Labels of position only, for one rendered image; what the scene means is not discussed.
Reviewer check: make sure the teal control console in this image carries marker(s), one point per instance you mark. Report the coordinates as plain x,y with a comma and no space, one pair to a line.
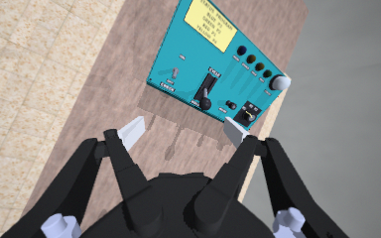
203,62

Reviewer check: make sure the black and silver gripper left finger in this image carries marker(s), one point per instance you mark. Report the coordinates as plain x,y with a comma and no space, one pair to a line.
59,211

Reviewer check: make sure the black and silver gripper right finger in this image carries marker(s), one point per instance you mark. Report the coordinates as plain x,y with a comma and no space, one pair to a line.
295,211

